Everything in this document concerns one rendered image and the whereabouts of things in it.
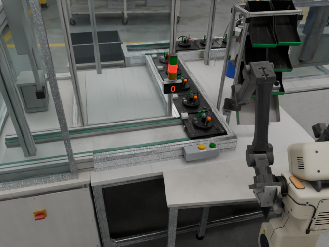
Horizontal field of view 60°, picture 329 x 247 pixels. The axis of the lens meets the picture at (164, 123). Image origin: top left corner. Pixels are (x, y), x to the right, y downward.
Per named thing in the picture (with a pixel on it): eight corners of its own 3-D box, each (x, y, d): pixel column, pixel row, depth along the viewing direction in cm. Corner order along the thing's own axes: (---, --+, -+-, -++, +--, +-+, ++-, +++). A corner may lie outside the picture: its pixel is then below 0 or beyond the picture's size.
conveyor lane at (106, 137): (224, 145, 189) (226, 133, 183) (94, 164, 172) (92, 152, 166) (209, 120, 211) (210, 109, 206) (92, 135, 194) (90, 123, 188)
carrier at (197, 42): (221, 48, 298) (223, 37, 291) (199, 50, 293) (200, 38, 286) (213, 40, 317) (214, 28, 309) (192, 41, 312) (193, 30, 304)
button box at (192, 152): (218, 156, 175) (220, 148, 171) (185, 161, 171) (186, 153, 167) (214, 148, 180) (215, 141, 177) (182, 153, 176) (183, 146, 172)
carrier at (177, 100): (212, 112, 204) (214, 97, 196) (179, 116, 199) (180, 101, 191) (200, 95, 222) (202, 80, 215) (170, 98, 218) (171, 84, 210)
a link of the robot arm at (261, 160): (256, 171, 120) (270, 170, 120) (252, 147, 123) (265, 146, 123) (251, 173, 129) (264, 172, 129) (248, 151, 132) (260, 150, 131)
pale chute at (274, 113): (277, 122, 190) (280, 121, 185) (257, 122, 189) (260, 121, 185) (273, 81, 194) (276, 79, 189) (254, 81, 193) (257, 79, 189)
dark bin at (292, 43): (299, 45, 160) (305, 36, 154) (276, 45, 159) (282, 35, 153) (287, 10, 173) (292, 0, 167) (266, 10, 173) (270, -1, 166)
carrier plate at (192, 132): (226, 134, 184) (226, 132, 183) (191, 139, 179) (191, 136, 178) (212, 113, 203) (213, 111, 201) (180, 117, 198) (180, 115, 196)
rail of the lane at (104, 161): (235, 150, 186) (238, 137, 179) (95, 171, 168) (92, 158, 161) (231, 144, 190) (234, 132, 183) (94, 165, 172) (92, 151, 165)
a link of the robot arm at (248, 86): (247, 74, 114) (274, 71, 113) (245, 61, 115) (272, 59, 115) (230, 108, 155) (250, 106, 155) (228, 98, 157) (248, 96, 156)
